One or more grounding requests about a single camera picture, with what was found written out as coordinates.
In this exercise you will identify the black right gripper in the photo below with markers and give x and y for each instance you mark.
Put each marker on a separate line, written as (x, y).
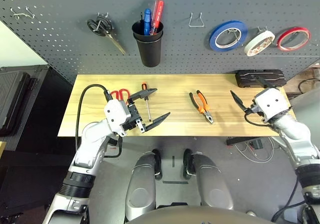
(255, 108)

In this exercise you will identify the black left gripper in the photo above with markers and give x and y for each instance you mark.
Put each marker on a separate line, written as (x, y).
(132, 116)

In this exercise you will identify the orange black screwdriver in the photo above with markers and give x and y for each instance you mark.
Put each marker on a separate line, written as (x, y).
(144, 86)

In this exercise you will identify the orange black pliers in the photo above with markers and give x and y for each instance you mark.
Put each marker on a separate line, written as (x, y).
(205, 108)

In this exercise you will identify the white tape roll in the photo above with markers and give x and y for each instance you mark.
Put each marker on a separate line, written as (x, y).
(256, 38)

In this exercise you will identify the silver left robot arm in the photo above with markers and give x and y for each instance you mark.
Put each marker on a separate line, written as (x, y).
(92, 143)

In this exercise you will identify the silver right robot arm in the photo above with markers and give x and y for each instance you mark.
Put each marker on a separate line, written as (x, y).
(295, 138)

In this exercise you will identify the grey perforated pegboard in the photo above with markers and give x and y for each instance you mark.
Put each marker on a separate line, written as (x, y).
(62, 33)

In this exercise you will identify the black tool case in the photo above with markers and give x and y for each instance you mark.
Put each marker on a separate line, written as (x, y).
(247, 80)

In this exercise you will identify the black plastic cup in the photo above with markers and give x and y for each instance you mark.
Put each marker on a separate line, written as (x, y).
(150, 56)
(138, 29)

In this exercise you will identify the black table foot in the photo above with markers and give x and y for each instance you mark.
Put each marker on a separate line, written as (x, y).
(235, 140)

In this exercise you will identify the black power adapter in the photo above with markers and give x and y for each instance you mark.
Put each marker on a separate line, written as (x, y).
(257, 143)

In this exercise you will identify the short black floor tape strip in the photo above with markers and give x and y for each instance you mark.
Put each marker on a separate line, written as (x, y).
(173, 161)

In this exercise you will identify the silver blue tape hook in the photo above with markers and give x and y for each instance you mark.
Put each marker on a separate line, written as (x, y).
(235, 34)

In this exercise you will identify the grey rounded furniture panel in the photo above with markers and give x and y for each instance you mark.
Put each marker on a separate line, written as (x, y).
(307, 108)

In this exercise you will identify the silver double peg hook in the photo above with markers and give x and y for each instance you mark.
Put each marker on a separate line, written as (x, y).
(261, 29)

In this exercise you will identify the blue tape roll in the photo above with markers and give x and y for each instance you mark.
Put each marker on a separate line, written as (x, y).
(213, 39)

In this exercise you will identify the silver red tape hook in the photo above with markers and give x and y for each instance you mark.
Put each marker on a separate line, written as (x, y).
(296, 34)

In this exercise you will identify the red tape roll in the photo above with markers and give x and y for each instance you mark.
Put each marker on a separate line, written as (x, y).
(292, 29)

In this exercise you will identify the silver left robot leg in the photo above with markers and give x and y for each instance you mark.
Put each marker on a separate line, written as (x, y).
(141, 184)

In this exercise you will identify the silver robot leg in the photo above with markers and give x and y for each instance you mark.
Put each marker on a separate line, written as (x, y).
(212, 184)
(141, 184)

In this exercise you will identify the long black floor tape strip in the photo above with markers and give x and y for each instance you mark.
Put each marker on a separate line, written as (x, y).
(175, 182)

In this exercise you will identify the blue pen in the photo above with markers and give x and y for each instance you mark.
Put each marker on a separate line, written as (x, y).
(147, 17)

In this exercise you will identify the silver right robot leg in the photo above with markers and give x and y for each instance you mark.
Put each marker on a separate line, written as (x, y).
(212, 184)

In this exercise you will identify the silver scissors peg hook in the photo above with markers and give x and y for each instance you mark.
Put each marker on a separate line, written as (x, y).
(98, 24)

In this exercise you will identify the black wheeled cabinet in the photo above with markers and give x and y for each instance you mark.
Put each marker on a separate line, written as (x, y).
(50, 108)

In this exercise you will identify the olive robot torso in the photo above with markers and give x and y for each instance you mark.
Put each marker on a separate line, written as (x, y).
(195, 216)

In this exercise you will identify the white sneaker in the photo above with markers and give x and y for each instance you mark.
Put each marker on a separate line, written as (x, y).
(251, 213)

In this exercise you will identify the yellow board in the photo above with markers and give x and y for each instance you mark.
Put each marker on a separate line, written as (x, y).
(2, 148)

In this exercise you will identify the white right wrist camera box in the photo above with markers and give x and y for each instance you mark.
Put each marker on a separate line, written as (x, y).
(272, 103)

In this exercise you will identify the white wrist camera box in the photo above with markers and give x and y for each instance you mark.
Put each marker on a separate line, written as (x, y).
(272, 103)
(115, 113)

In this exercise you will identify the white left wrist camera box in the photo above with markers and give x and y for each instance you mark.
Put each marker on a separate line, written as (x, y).
(115, 113)

